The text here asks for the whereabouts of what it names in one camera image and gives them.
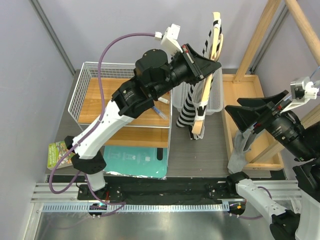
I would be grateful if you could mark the orange cap marker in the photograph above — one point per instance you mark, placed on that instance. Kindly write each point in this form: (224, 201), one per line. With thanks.
(163, 100)

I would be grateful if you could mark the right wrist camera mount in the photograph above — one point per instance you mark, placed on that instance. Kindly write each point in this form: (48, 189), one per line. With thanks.
(294, 104)

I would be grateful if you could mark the grey garment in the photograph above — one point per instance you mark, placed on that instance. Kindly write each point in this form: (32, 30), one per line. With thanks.
(241, 145)

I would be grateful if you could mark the teal cutting board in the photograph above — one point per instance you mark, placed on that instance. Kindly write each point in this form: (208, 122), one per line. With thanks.
(135, 161)

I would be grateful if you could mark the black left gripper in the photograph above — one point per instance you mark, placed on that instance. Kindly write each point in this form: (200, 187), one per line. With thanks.
(199, 66)

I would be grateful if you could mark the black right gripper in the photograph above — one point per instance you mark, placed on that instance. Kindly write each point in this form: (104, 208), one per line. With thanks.
(258, 107)

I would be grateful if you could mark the black white striped tank top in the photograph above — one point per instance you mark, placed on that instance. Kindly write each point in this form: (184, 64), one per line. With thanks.
(191, 107)

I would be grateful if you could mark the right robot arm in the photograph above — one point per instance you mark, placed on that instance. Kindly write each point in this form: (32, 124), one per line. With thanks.
(284, 224)

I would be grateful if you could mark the green paperback book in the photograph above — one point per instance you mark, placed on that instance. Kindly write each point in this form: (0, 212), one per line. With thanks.
(56, 151)

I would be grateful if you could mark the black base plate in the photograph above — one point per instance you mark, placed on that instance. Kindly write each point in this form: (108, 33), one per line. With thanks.
(152, 191)

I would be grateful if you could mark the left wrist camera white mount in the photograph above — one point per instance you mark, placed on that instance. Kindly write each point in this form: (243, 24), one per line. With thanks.
(169, 39)

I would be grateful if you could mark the wooden clothes rack frame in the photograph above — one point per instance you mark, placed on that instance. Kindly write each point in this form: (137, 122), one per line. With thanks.
(294, 52)

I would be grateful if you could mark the blue pen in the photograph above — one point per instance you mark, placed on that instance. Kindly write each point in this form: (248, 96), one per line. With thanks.
(160, 113)

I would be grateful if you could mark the white plastic basket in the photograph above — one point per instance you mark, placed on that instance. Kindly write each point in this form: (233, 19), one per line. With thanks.
(216, 97)

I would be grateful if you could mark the blue wire hanger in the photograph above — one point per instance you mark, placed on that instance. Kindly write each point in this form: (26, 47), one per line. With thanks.
(315, 73)

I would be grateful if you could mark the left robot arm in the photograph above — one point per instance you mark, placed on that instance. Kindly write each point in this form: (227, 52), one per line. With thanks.
(154, 75)

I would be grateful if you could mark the white wire basket shelf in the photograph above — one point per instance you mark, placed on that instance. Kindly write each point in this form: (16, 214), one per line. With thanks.
(148, 130)

